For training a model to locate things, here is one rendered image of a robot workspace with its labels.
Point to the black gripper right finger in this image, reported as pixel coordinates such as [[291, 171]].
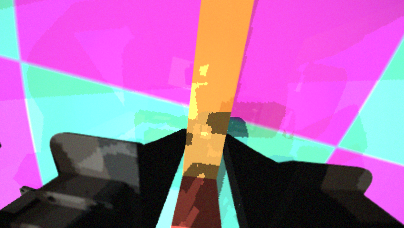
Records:
[[262, 189]]

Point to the orange bar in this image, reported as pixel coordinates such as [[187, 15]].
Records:
[[221, 37]]

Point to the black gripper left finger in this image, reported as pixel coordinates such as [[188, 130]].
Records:
[[149, 169]]

